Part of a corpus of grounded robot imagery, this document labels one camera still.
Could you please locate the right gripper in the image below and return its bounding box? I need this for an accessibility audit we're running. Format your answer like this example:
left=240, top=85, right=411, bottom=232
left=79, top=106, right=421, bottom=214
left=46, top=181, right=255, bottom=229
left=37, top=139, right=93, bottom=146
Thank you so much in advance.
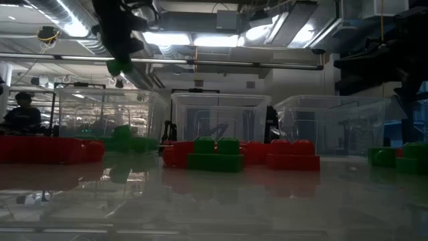
left=334, top=6, right=428, bottom=80

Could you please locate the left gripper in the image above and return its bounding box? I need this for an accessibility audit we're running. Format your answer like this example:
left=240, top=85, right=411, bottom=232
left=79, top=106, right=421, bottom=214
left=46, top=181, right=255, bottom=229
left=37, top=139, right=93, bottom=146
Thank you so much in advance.
left=92, top=0, right=148, bottom=73

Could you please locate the ceiling light panel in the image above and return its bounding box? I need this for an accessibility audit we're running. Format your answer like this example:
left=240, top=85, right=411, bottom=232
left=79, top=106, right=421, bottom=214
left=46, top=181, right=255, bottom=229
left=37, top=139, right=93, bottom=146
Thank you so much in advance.
left=193, top=33, right=241, bottom=48
left=142, top=32, right=192, bottom=47

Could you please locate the white ceiling unit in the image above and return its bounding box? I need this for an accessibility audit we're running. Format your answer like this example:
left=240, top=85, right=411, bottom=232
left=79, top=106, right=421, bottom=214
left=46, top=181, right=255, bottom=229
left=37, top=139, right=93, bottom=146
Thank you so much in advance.
left=362, top=0, right=411, bottom=19

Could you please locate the clear plastic bin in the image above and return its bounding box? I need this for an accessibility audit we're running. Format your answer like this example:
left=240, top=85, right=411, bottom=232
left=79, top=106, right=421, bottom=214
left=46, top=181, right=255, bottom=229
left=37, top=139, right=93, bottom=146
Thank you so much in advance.
left=273, top=94, right=392, bottom=161
left=57, top=86, right=169, bottom=155
left=170, top=92, right=273, bottom=144

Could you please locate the black clamp behind bins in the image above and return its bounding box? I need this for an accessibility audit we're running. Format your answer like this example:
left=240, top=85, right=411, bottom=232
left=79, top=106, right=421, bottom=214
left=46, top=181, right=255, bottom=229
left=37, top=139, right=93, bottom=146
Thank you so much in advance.
left=161, top=119, right=179, bottom=143

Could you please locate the person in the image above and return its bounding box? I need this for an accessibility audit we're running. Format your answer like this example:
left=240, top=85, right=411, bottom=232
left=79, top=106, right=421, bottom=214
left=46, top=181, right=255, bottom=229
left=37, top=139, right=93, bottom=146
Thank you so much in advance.
left=2, top=92, right=43, bottom=135

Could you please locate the grey ceiling box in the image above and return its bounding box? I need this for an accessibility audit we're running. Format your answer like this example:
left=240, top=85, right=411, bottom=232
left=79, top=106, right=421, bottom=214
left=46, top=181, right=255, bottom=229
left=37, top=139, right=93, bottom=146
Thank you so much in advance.
left=216, top=9, right=239, bottom=31

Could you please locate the horizontal metal pipe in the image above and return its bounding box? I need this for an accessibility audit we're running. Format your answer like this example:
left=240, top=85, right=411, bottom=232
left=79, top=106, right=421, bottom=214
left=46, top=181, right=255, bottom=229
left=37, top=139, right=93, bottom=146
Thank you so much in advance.
left=0, top=52, right=324, bottom=71

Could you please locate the ribbed silver air duct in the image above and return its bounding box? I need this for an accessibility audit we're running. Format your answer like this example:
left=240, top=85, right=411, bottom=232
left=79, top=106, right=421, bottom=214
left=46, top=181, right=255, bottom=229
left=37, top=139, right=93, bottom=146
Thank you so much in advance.
left=28, top=0, right=90, bottom=38

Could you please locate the silver rectangular ceiling duct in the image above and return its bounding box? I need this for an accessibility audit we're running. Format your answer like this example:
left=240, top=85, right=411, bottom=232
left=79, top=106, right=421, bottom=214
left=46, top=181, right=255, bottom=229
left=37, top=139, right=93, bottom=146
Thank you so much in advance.
left=245, top=1, right=342, bottom=50

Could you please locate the black post behind bins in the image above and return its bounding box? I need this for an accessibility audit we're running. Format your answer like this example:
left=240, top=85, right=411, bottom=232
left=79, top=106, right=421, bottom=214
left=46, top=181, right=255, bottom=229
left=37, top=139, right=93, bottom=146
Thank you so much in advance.
left=263, top=106, right=281, bottom=143

